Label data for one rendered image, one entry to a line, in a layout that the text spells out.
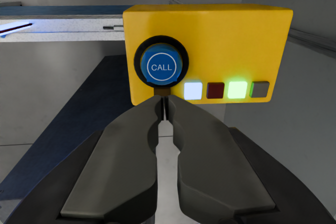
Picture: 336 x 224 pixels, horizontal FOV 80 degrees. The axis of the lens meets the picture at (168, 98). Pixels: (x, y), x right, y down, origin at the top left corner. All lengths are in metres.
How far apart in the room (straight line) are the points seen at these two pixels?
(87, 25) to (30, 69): 1.17
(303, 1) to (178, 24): 0.66
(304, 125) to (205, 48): 0.61
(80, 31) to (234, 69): 0.32
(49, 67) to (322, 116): 1.42
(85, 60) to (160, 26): 1.22
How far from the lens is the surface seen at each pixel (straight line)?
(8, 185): 0.57
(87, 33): 0.44
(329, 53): 0.70
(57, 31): 0.47
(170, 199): 2.19
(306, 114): 0.77
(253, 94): 0.24
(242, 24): 0.21
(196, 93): 0.22
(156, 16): 0.20
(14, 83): 1.68
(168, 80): 0.20
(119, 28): 0.41
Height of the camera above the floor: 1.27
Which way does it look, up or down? 62 degrees down
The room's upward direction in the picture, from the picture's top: 175 degrees clockwise
